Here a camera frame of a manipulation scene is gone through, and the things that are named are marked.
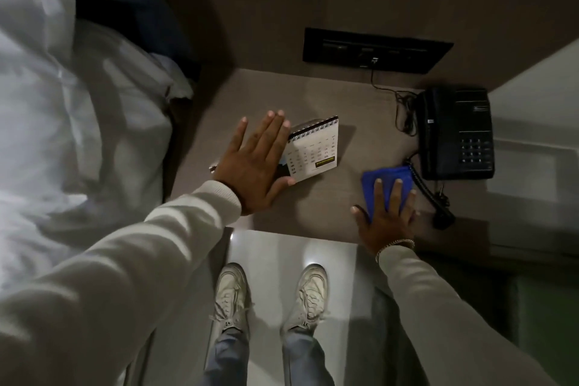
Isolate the person's left hand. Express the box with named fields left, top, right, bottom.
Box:
left=213, top=110, right=297, bottom=216

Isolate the person's right hand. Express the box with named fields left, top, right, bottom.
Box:
left=351, top=179, right=420, bottom=256

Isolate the blue cleaning cloth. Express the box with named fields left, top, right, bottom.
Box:
left=360, top=166, right=415, bottom=222

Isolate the person's left forearm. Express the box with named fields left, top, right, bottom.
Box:
left=0, top=180, right=243, bottom=386

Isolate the person's right forearm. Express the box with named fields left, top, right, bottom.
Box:
left=378, top=245, right=560, bottom=386

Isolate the white spiral desk calendar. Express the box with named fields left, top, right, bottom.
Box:
left=276, top=115, right=339, bottom=184

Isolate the black desk telephone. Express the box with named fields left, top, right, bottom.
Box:
left=415, top=86, right=495, bottom=181

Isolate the person's right white sneaker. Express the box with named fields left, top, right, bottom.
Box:
left=280, top=263, right=329, bottom=336

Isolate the person's white sneaker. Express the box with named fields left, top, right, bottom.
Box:
left=210, top=262, right=250, bottom=337
left=280, top=263, right=329, bottom=336

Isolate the person's left white sneaker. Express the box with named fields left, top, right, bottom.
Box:
left=210, top=262, right=250, bottom=337

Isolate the person's right jeans leg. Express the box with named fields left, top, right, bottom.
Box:
left=282, top=331, right=336, bottom=386

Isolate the person's jeans leg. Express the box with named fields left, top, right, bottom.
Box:
left=282, top=331, right=336, bottom=386
left=200, top=328, right=250, bottom=386

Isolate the white bed duvet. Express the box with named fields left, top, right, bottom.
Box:
left=0, top=0, right=195, bottom=293

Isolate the dark blue headboard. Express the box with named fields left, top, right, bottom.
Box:
left=71, top=0, right=202, bottom=81

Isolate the person's left jeans leg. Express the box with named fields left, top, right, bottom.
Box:
left=200, top=328, right=250, bottom=386

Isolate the black coiled telephone cord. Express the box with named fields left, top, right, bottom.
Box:
left=404, top=159, right=456, bottom=231

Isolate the silver chain bracelet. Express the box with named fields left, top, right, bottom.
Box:
left=374, top=239, right=416, bottom=264

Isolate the thin black cable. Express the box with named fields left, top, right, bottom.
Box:
left=370, top=57, right=419, bottom=138

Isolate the black wall socket panel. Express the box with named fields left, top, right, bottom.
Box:
left=302, top=27, right=455, bottom=75

